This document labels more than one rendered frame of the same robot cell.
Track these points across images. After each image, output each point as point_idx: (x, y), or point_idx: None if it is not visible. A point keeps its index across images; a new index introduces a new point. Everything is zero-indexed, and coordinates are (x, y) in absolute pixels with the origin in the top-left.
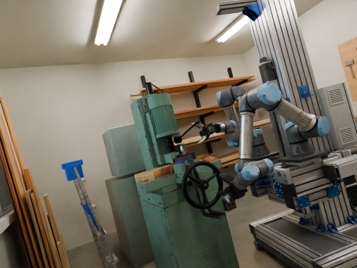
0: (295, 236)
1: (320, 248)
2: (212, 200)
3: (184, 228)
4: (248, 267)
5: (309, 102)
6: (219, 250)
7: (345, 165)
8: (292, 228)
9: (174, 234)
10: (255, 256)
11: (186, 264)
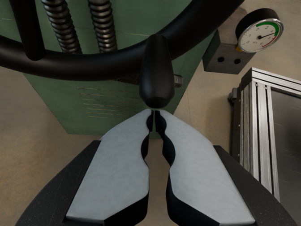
0: (287, 163)
1: None
2: (105, 56)
3: (44, 42)
4: (191, 117)
5: None
6: (139, 106)
7: None
8: (300, 140)
9: None
10: (216, 106)
11: (55, 96)
